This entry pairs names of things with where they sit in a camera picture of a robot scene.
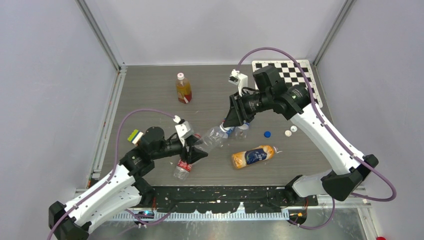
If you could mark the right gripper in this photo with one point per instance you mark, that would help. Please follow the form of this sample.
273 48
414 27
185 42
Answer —
237 113

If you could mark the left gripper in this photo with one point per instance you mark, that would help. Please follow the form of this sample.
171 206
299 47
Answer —
193 153

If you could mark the red label water bottle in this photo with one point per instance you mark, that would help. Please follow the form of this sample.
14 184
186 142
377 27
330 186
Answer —
183 169

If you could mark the clear plastic bottle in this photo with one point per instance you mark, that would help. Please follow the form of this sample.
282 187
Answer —
213 138

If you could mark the yellow red label bottle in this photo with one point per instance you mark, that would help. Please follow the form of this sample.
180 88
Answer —
184 91

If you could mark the white QR bottle cap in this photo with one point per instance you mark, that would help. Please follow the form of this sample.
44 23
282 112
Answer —
180 76

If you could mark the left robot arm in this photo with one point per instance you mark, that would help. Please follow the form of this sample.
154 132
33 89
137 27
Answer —
124 186

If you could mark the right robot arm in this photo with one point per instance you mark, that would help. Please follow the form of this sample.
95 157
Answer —
348 165

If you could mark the upright Pepsi bottle blue label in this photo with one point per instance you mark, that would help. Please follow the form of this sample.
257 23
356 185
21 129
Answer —
241 132

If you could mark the orange blue label bottle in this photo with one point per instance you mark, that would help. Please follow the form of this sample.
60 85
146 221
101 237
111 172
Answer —
255 155

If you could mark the cream white bottle cap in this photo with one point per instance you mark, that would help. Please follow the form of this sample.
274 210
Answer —
288 133

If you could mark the colourful toy brick stack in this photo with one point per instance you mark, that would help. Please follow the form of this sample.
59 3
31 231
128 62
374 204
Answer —
135 137

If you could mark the checkerboard calibration mat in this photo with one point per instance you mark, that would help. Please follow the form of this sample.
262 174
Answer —
291 75

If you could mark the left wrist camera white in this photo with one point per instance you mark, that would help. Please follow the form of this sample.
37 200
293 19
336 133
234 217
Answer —
183 127

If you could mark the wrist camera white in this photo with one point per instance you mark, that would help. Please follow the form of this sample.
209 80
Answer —
183 127
238 79

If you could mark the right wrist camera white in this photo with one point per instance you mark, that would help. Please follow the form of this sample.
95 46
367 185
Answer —
238 79

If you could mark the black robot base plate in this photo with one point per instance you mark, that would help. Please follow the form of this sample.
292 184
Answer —
223 199

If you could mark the aluminium slotted rail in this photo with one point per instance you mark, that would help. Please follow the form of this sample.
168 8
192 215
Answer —
209 216

